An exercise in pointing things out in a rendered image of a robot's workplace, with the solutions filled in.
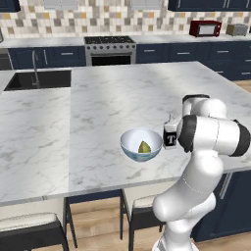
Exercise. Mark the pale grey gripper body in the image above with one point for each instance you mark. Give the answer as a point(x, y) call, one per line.
point(170, 120)

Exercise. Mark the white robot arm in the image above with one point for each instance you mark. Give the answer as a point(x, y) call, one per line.
point(199, 183)

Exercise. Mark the yellow-green lemon wedge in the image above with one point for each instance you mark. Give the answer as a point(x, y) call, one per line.
point(144, 148)

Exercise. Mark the white and blue bowl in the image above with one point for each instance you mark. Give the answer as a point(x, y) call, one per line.
point(134, 143)

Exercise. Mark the dark blue base cupboards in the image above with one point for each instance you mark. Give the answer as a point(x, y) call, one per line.
point(196, 54)
point(62, 56)

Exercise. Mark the steel oven with hob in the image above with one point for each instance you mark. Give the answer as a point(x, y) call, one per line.
point(109, 49)

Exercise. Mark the red microwave oven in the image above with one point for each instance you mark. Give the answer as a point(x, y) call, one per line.
point(205, 28)

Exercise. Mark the black stool with pale seat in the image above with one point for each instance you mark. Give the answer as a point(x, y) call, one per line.
point(29, 232)
point(142, 219)

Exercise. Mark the beige toaster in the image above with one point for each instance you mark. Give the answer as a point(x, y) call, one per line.
point(236, 29)

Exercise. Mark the dark blue island cupboard door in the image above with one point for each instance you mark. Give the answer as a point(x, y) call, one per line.
point(235, 212)

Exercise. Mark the black sink basin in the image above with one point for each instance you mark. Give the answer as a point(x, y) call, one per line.
point(49, 79)

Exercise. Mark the grey sink tap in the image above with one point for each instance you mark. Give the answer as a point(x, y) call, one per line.
point(35, 70)

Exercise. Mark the dark dishwasher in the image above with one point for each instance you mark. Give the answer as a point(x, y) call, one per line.
point(5, 61)

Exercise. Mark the pale grey wall cupboard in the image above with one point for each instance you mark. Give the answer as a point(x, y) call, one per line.
point(60, 4)
point(145, 4)

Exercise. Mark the dark blue wall cupboards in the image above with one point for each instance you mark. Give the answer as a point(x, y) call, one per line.
point(9, 5)
point(209, 4)

